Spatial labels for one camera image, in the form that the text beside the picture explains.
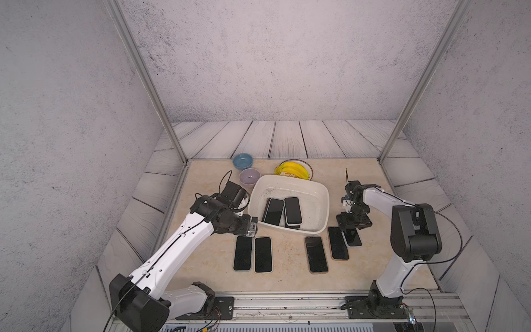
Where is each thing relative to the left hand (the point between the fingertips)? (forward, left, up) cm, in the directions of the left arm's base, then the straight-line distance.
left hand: (249, 229), depth 74 cm
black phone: (+9, -15, -15) cm, 24 cm away
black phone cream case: (-1, -36, -16) cm, 39 cm away
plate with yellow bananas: (+41, -21, -12) cm, 47 cm away
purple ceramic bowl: (+36, +3, -13) cm, 39 cm away
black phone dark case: (+16, -9, -15) cm, 24 cm away
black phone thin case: (+16, -18, -15) cm, 29 cm away
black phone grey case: (+5, -44, -20) cm, 48 cm away
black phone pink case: (-4, -26, -16) cm, 31 cm away
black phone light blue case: (-4, +4, -17) cm, 18 cm away
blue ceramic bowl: (+50, +7, -15) cm, 53 cm away
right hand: (+8, -43, -15) cm, 47 cm away
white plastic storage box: (+27, -29, -16) cm, 43 cm away
